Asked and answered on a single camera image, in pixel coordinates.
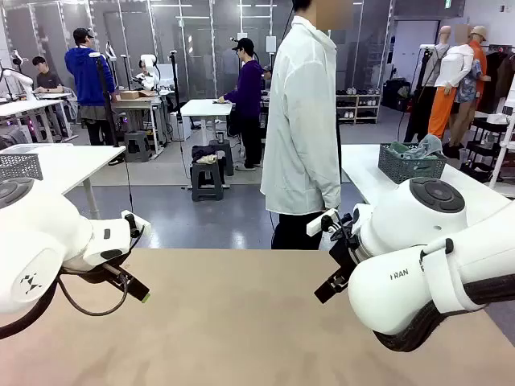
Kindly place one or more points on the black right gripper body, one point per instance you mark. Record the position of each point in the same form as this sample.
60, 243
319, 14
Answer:
347, 257

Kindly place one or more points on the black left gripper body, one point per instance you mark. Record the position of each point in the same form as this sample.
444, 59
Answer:
96, 274

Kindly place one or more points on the dark grey plastic basket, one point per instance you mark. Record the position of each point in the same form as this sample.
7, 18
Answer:
410, 169

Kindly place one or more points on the person's right forearm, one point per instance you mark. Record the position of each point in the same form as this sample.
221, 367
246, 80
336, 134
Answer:
324, 177

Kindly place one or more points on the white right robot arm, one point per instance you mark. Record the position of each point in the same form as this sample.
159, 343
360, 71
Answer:
402, 225

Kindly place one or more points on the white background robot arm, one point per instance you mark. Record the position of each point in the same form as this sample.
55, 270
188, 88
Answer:
148, 74

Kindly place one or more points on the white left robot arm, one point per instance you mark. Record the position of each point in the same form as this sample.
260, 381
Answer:
36, 241

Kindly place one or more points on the light grey patterned basket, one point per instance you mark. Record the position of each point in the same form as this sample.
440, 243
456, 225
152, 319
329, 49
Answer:
20, 167

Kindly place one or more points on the thick black left arm sleeve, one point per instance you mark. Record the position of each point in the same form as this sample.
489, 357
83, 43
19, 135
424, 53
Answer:
24, 323

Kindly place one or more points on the thick black arm sleeve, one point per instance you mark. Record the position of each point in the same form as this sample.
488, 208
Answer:
406, 337
24, 323

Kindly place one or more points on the white table with curved edge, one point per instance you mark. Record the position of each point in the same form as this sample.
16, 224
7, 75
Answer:
358, 169

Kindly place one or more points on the thick black right arm sleeve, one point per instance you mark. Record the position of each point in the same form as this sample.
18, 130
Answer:
406, 337

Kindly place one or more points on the white rectangular side table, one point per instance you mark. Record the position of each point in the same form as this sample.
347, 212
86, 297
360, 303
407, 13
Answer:
72, 165

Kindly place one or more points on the grey plastic stool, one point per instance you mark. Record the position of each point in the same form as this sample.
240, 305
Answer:
207, 181
226, 157
137, 144

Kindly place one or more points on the person in white shirt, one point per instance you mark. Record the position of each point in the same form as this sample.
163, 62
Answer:
301, 120

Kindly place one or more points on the translucent lidded box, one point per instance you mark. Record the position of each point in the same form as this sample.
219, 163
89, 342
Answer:
24, 148

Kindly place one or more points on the wooden shoe rack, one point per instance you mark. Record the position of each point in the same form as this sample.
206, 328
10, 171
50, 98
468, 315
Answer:
358, 108

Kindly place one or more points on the dark and beige clothes pile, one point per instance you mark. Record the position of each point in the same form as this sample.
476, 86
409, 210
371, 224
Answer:
203, 154

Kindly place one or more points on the black tripod pole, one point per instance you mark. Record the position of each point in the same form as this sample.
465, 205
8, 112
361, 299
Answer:
106, 100

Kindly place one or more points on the black utility cart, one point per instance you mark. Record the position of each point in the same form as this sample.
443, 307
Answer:
484, 144

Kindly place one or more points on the long white workbench table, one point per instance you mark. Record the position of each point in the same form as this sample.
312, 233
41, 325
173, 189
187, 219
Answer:
28, 106

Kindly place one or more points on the open cardboard box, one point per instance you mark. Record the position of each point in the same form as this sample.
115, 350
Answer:
134, 95

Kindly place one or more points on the small white desk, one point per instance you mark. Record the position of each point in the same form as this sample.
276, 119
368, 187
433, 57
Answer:
205, 107

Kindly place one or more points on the person in purple sweater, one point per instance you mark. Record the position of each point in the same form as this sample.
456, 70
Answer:
247, 88

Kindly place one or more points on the person in blue hoodie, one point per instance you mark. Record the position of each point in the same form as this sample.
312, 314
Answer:
86, 76

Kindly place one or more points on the seated person in dark shirt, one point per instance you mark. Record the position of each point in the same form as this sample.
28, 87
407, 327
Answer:
46, 78

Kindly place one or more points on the mannequin with grey top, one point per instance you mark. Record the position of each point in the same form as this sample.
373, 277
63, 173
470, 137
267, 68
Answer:
432, 72

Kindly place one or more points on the mannequin with white top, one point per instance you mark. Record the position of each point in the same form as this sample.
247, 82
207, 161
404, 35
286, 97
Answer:
452, 68

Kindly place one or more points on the rack of dark clothes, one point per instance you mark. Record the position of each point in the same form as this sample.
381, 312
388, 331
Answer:
499, 76

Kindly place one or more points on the mannequin with orange shirt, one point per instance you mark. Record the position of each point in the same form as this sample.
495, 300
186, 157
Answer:
479, 56

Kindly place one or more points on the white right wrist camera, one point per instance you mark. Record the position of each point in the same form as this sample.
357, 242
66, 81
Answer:
320, 225

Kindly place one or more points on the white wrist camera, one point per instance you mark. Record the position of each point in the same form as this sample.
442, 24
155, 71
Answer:
320, 225
138, 225

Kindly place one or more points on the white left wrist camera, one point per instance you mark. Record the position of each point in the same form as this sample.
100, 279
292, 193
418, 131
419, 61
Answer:
138, 225

